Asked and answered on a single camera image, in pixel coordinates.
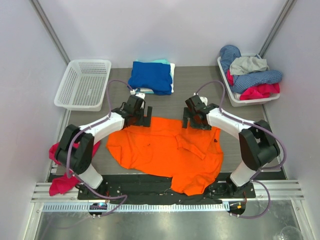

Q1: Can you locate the left corner metal post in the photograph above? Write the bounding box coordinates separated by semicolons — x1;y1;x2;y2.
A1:
29;0;70;64

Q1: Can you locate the blue checkered shirt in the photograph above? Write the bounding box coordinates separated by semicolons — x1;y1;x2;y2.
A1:
219;45;283;94

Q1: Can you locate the white plastic bin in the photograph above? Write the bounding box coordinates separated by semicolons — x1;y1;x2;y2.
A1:
217;56;281;107

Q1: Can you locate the pink cloth on table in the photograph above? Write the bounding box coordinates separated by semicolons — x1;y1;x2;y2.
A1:
49;141;103;196

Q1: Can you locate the grey t-shirt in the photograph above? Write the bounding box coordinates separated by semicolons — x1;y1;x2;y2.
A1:
229;56;270;76

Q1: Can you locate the pink t-shirt in bin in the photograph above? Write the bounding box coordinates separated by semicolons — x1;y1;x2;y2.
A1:
227;72;280;101

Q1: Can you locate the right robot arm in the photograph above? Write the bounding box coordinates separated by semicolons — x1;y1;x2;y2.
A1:
182;94;281;198

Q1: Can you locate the aluminium rail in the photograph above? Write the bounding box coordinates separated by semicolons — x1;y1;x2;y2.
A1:
31;180;305;203

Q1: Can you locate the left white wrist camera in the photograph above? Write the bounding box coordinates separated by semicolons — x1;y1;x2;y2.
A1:
129;90;145;101

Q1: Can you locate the corner metal post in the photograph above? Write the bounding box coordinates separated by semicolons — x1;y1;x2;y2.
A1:
258;0;297;57
29;0;70;64

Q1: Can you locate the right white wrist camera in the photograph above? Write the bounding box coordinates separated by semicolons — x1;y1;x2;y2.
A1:
193;93;208;106

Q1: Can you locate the folded blue t-shirt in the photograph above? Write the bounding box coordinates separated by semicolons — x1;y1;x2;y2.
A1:
127;61;173;96

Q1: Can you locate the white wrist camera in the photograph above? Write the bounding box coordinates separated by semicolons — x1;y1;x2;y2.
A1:
193;93;208;106
129;90;145;101

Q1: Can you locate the folded teal t-shirt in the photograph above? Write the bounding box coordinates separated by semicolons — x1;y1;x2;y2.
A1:
133;58;169;95

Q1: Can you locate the white perforated plastic basket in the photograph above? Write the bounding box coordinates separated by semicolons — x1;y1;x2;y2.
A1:
54;59;112;112

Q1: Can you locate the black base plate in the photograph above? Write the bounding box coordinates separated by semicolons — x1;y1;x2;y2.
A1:
77;172;256;206

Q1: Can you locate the orange t-shirt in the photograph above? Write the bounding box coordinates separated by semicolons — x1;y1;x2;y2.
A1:
106;117;224;196

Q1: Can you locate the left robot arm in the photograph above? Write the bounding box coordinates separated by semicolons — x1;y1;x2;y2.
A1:
54;93;152;200

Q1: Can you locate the right corner metal post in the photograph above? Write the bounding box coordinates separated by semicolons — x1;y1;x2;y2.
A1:
258;0;297;57

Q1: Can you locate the white slotted cable duct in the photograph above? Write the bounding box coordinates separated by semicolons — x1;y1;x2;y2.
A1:
42;202;230;213

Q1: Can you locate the folded white t-shirt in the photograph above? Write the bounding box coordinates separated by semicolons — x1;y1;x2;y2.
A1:
131;62;176;94

